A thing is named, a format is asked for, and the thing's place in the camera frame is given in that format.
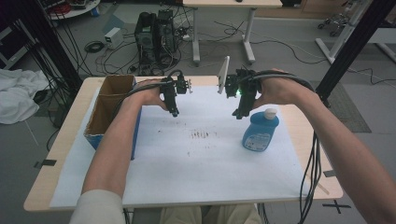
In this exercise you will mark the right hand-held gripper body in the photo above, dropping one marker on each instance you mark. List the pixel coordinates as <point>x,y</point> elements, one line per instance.
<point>246,85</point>

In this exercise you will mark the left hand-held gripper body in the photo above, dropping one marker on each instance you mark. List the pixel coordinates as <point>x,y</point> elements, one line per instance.
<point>173,86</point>

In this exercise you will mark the person's left hand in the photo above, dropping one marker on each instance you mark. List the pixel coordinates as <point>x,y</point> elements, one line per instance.
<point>151,93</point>

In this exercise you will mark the person's right hand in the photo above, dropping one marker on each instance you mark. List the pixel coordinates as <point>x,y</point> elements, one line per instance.
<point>277,88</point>

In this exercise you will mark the blue bottle with white cap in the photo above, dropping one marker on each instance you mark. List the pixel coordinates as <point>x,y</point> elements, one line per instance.
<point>260,132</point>

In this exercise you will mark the black computer tower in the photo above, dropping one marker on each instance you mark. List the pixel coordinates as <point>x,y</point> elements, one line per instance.
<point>155,40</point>

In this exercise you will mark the open cardboard box blue outside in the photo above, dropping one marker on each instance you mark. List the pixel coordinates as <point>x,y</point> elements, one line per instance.
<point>107,105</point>

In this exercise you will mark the white paper mat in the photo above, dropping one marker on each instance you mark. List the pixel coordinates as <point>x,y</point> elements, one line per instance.
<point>199,168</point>

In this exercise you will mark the small white box device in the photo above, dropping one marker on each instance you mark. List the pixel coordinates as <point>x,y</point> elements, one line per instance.
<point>113,38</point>

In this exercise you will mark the white-legged wooden desk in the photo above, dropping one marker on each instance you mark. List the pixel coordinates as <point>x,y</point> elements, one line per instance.
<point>232,3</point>

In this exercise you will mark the grey floor mat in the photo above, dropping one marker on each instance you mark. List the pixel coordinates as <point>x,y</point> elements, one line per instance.
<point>348,109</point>

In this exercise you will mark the person's beige trousers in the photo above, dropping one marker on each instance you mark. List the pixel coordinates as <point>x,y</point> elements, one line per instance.
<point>211,214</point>

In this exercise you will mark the small wheeled cart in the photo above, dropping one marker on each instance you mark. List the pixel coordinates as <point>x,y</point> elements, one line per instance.
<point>334,23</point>

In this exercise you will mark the black metal stand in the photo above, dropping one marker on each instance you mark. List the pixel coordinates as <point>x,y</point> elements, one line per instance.
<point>358,43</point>
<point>46,40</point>

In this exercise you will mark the round white table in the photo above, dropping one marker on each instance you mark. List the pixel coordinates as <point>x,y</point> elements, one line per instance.
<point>77,11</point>

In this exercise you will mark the cream sleeve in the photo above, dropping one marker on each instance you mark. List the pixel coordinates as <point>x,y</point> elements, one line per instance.
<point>98,208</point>

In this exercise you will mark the white cloth pile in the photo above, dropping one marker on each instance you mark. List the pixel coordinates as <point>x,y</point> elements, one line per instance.
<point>18,93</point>

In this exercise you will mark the white stand frame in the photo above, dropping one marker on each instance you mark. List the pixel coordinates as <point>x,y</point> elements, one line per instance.
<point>342,34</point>

